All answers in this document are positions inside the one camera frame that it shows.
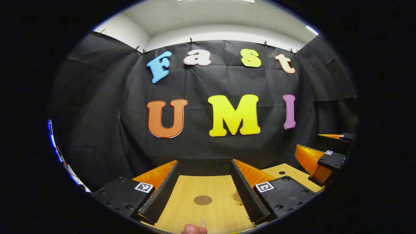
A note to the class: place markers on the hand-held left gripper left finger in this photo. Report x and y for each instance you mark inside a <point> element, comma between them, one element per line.
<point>161,195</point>

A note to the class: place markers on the row of black cloth clips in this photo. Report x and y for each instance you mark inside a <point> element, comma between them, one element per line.
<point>191,41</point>

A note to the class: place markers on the white side table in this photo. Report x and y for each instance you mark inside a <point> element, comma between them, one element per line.
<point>74,177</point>

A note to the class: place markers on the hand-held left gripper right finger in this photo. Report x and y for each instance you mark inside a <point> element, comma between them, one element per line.
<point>247,191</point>

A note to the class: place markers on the light wooden desktop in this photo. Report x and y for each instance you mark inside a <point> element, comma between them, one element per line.
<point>195,185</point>

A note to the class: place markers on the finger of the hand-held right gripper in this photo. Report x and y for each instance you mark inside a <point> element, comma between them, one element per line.
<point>334,143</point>
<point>333,161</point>

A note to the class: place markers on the black backdrop cloth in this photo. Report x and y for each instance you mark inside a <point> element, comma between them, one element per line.
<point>195,84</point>

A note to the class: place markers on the white ceiling light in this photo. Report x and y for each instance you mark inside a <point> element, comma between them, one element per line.
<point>312,30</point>

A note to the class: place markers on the computer monitor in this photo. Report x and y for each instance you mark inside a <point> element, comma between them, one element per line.
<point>50,135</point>

